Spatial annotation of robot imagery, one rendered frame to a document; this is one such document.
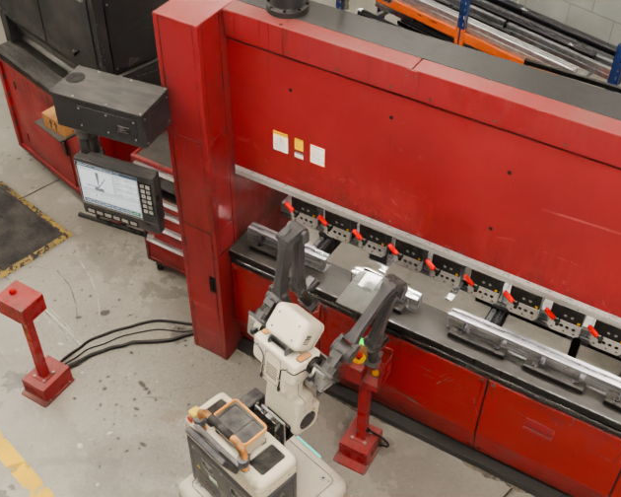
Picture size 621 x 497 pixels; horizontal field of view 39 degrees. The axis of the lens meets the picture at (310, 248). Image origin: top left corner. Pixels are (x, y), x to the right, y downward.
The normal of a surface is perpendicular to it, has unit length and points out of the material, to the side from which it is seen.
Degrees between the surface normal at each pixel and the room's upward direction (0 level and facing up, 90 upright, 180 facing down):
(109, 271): 0
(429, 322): 0
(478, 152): 90
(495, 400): 90
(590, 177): 90
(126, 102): 0
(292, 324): 48
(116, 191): 90
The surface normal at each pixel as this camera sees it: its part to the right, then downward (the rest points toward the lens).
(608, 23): -0.71, 0.48
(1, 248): 0.00, -0.73
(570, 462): -0.52, 0.58
